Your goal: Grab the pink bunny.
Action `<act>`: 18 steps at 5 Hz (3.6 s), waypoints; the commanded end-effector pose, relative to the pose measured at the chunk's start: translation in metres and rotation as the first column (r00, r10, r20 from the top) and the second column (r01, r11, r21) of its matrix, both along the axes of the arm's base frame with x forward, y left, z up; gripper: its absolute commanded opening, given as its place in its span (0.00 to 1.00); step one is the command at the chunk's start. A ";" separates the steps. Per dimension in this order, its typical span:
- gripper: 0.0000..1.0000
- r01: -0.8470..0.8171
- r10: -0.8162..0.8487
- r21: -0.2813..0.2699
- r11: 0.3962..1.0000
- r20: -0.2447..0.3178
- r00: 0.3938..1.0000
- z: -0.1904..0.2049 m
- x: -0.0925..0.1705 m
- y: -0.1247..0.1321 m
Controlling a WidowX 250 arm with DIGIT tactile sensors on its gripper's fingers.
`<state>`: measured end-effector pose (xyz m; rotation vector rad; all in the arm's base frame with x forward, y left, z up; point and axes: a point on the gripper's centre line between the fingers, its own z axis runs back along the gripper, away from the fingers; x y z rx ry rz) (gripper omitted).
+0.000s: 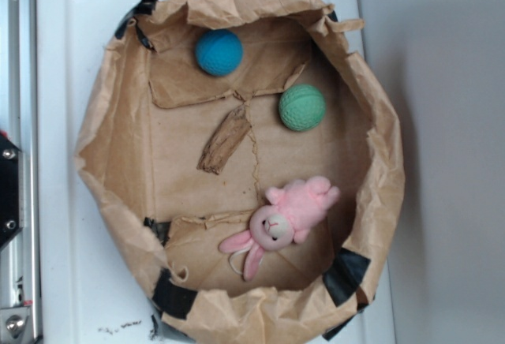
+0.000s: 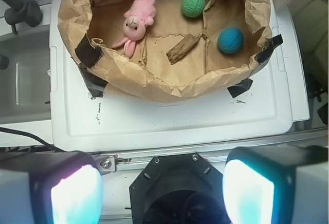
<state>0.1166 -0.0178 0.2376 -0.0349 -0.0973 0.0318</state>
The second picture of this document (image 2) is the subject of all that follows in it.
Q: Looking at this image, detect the black clamp knob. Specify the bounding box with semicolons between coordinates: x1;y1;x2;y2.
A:
1;0;43;35

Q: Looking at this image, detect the white plastic bin lid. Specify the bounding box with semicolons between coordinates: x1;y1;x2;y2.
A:
49;0;293;152

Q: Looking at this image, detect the black octagonal mount plate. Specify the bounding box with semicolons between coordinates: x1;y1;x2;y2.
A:
129;153;231;223

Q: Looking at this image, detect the brown paper bag tray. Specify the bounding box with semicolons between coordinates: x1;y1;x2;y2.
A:
58;0;282;103

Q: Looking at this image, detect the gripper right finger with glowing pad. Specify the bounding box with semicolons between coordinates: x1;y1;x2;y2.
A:
223;145;328;223

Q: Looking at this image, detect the aluminium frame rail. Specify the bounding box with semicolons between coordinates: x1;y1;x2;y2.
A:
92;127;329;176

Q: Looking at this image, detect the green foam ball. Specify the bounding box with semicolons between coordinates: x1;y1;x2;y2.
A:
181;0;206;18

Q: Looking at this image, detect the brown wood piece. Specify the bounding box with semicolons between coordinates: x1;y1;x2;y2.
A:
166;34;201;65

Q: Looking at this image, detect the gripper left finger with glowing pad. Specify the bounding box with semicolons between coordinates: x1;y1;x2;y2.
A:
1;152;103;223

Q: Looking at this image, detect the pink plush bunny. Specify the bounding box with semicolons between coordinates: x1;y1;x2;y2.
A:
112;0;156;58

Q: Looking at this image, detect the black cable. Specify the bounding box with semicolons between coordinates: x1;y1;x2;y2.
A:
0;126;59;152

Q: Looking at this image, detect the blue foam ball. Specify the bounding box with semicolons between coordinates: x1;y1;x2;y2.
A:
217;27;244;54

